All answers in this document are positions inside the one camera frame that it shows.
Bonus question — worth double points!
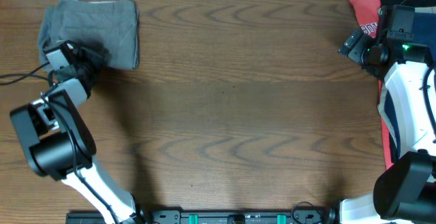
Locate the grey shorts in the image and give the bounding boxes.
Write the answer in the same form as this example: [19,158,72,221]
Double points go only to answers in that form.
[37,0,140,70]

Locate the light grey garment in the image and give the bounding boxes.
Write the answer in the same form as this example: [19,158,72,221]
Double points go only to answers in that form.
[377,82,399,147]

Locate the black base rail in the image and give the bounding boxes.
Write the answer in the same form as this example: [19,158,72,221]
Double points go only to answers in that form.
[65,208,341,224]

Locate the right black cable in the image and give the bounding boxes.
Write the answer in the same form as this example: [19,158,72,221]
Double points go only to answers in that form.
[398,0,436,143]

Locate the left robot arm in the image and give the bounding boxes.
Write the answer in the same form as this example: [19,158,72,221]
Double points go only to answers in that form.
[10,40,153,223]

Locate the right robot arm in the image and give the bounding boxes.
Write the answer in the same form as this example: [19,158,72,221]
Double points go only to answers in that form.
[335,5,435,223]

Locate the red printed shirt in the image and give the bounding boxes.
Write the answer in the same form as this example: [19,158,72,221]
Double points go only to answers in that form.
[349,0,393,169]

